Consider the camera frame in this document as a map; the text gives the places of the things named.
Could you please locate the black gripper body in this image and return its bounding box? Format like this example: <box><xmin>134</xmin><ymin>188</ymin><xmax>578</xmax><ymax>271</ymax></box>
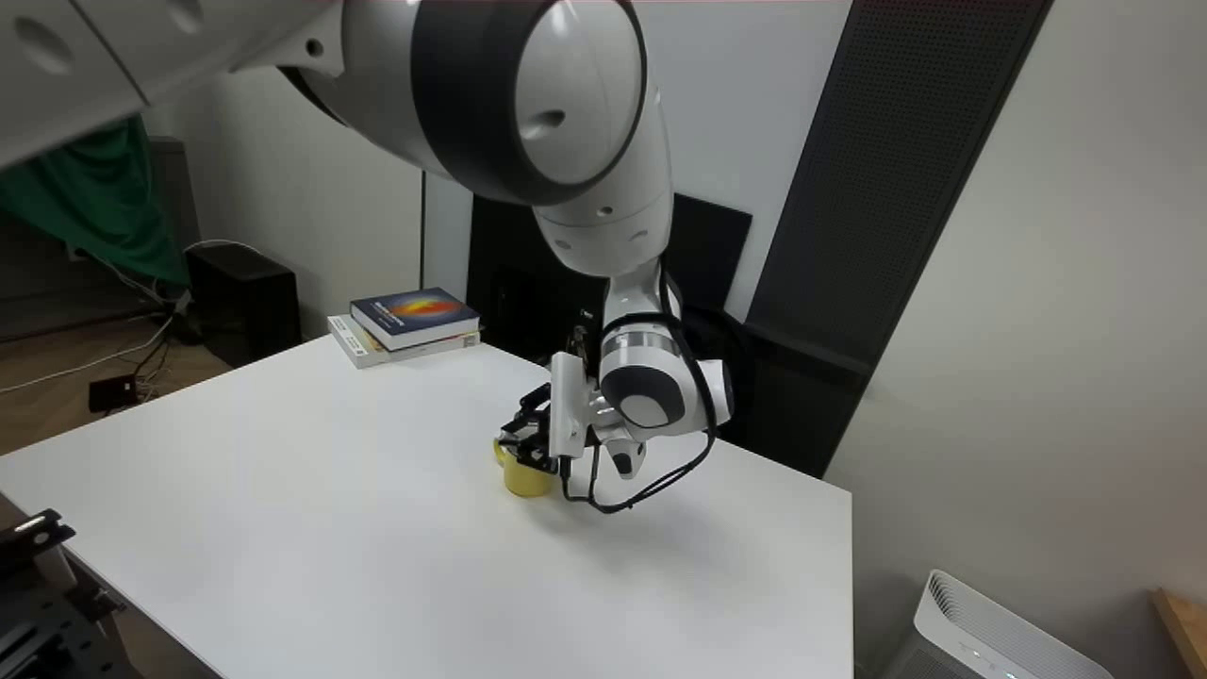
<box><xmin>516</xmin><ymin>382</ymin><xmax>565</xmax><ymax>476</ymax></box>

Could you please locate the yellow mug with dark rim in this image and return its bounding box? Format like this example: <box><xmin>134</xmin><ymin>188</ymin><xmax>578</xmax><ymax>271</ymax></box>
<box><xmin>490</xmin><ymin>429</ymin><xmax>565</xmax><ymax>503</ymax></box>

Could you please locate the blue book with orange cover art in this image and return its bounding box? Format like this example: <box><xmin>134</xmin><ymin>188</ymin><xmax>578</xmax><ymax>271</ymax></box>
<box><xmin>348</xmin><ymin>283</ymin><xmax>482</xmax><ymax>353</ymax></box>

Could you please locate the black office chair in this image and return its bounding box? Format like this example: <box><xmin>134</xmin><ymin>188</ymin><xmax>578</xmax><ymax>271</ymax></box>
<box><xmin>465</xmin><ymin>191</ymin><xmax>757</xmax><ymax>371</ymax></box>

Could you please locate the white book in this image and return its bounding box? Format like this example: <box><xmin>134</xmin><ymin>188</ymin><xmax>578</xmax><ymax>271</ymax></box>
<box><xmin>323</xmin><ymin>308</ymin><xmax>482</xmax><ymax>375</ymax></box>

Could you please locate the black speaker box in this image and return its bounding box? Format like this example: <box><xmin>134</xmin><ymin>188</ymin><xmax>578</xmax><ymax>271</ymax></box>
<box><xmin>183</xmin><ymin>240</ymin><xmax>304</xmax><ymax>371</ymax></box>

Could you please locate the small black power adapter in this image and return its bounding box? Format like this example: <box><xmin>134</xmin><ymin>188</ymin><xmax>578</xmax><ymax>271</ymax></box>
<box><xmin>86</xmin><ymin>371</ymin><xmax>142</xmax><ymax>414</ymax></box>

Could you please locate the green cloth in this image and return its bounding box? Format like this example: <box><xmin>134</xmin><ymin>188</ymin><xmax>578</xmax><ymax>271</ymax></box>
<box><xmin>0</xmin><ymin>113</ymin><xmax>195</xmax><ymax>300</ymax></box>

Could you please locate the white bin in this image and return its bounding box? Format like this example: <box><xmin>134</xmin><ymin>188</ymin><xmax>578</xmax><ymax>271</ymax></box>
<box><xmin>905</xmin><ymin>567</ymin><xmax>1121</xmax><ymax>679</ymax></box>

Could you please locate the wooden furniture edge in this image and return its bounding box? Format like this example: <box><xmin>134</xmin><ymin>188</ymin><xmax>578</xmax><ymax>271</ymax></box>
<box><xmin>1150</xmin><ymin>583</ymin><xmax>1207</xmax><ymax>679</ymax></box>

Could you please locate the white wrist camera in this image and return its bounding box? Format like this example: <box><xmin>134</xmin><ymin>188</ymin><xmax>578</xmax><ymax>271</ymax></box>
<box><xmin>548</xmin><ymin>347</ymin><xmax>594</xmax><ymax>465</ymax></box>

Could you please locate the white cable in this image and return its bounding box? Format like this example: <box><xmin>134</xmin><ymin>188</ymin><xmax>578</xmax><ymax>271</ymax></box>
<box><xmin>0</xmin><ymin>308</ymin><xmax>172</xmax><ymax>397</ymax></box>

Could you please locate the black metal mount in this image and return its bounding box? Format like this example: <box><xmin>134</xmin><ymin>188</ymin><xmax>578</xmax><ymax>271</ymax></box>
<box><xmin>0</xmin><ymin>507</ymin><xmax>108</xmax><ymax>679</ymax></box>

